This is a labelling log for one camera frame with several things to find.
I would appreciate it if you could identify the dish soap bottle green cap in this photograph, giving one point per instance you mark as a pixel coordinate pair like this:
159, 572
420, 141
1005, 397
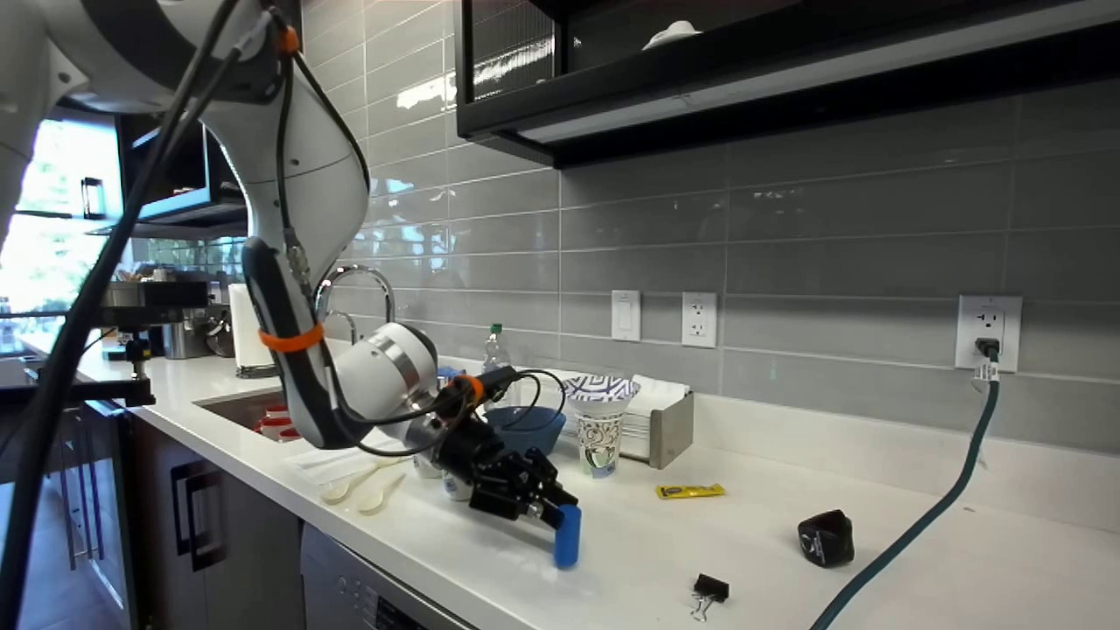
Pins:
495, 347

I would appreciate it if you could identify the black upper cabinet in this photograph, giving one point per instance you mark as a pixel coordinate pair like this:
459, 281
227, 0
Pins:
571, 82

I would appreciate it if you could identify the blue bowl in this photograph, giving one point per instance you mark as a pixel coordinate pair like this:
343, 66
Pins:
527, 430

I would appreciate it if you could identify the yellow packet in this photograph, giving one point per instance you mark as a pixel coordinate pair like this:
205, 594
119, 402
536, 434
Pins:
690, 490

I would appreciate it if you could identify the patterned cup with plate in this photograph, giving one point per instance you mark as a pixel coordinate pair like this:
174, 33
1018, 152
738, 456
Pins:
598, 409

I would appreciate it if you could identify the black binder clip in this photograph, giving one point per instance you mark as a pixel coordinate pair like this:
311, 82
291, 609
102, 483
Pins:
706, 594

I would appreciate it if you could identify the white plastic spoons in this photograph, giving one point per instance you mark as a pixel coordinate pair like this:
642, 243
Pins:
370, 488

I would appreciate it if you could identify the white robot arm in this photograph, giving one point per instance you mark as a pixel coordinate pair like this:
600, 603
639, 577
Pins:
235, 71

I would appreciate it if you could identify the white wall outlet middle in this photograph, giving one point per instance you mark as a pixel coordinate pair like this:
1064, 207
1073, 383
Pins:
697, 320

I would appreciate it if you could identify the small black round object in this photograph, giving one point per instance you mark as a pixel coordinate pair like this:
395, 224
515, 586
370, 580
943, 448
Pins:
829, 539

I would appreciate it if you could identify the white wall outlet with plug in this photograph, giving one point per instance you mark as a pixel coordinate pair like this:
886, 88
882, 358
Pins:
990, 320

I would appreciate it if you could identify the chrome sink faucet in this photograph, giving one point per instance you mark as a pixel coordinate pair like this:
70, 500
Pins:
354, 291

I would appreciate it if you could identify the red cups in sink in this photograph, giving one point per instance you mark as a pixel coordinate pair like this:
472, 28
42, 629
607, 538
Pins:
278, 426

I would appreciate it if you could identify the white light switch plate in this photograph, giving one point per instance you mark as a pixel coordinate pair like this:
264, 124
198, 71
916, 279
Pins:
626, 313

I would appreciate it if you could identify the black coffee machine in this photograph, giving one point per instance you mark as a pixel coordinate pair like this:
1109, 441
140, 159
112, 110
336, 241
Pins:
154, 318

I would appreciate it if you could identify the blue block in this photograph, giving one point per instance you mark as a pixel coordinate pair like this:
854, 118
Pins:
567, 538

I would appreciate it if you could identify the paper towel roll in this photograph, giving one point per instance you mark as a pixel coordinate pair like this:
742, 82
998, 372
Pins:
250, 354

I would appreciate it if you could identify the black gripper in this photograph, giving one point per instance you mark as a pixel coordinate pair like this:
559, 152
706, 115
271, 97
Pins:
500, 481

